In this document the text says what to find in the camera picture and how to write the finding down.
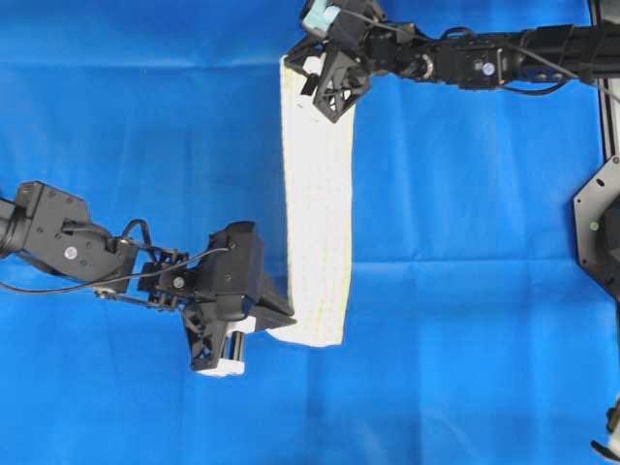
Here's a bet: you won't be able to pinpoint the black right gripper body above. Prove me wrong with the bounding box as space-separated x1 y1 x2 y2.
284 36 371 123

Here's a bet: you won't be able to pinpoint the black table frame rail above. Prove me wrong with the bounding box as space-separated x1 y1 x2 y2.
588 0 619 162

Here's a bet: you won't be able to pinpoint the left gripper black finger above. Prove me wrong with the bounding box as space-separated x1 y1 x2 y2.
254 273 296 331
193 317 257 378

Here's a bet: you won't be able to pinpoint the yellow checked towel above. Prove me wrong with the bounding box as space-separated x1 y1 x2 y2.
270 66 356 348

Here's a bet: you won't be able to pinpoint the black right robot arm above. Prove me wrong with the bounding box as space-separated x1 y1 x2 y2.
284 18 619 123

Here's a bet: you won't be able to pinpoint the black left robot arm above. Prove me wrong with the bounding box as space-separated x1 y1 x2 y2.
1 181 295 378

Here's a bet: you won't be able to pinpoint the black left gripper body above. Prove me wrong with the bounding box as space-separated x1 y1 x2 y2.
181 221 266 373

